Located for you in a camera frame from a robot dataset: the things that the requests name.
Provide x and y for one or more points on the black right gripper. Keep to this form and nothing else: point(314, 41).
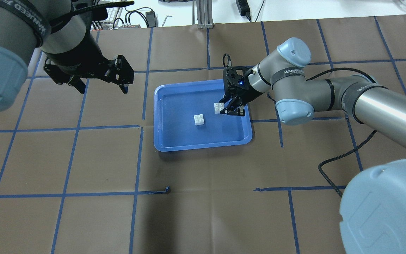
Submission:
point(248, 94)

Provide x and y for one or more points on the aluminium frame post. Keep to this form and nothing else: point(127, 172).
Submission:
point(203, 13)

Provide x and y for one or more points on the blue plastic tray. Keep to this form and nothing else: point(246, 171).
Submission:
point(185, 118)

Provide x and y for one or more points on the black power adapter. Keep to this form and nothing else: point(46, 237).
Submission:
point(243, 8)

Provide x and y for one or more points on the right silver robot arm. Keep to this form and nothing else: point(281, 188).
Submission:
point(373, 204)

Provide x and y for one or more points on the white block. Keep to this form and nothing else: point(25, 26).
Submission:
point(219, 108)
point(199, 119)

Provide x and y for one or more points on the brown paper table cover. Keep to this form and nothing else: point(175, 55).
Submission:
point(80, 173)

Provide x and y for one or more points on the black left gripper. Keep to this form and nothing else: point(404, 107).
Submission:
point(78, 55)

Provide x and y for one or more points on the white keyboard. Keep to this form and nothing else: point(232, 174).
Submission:
point(107, 24)

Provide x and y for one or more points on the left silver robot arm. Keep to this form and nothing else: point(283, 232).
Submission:
point(61, 29)

